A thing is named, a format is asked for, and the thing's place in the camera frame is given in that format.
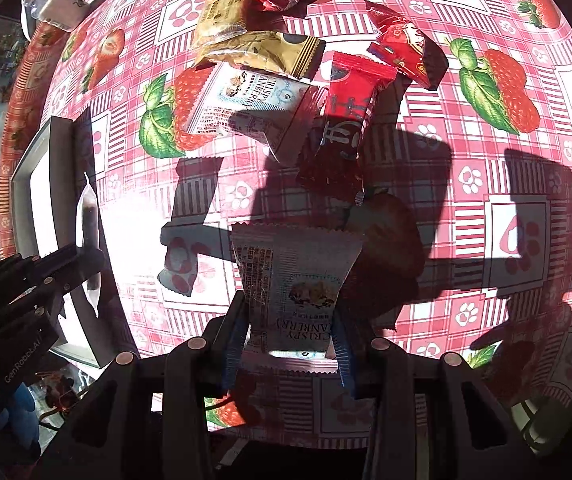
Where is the red candy snack packet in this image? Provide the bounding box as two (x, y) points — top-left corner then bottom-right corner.
(364, 0), (449, 91)

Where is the yellow snack packet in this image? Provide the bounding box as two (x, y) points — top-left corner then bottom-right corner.
(192, 0), (252, 49)

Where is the pink strawberry checkered tablecloth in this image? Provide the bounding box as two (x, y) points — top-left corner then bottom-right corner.
(0, 0), (572, 451)

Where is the long red snack packet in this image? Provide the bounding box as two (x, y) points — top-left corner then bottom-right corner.
(297, 52), (397, 206)

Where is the white blue cranberry snack packet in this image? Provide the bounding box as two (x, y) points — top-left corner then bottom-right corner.
(230, 223), (364, 373)

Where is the gold brown snack packet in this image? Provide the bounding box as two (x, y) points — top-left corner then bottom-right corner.
(195, 30), (326, 80)

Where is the white cardboard box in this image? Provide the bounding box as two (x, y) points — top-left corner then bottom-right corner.
(10, 116), (134, 368)

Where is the white tissue pack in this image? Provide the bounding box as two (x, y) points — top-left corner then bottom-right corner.
(31, 0), (90, 32)

